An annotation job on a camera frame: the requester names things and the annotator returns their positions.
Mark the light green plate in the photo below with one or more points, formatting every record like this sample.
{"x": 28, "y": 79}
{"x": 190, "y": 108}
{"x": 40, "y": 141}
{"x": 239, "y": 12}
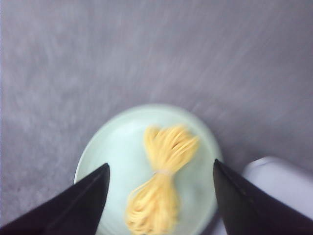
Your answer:
{"x": 119, "y": 143}

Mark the silver digital kitchen scale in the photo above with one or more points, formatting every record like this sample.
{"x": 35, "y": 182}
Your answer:
{"x": 281, "y": 180}

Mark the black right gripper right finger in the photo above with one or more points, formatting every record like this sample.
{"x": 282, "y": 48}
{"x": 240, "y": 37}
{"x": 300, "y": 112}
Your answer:
{"x": 247, "y": 210}

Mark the yellow vermicelli bundle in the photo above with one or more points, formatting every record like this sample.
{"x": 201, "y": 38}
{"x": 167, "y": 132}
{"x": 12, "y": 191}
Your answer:
{"x": 153, "y": 207}

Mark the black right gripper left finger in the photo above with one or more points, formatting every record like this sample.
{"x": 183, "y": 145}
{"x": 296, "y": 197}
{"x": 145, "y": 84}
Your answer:
{"x": 75, "y": 211}

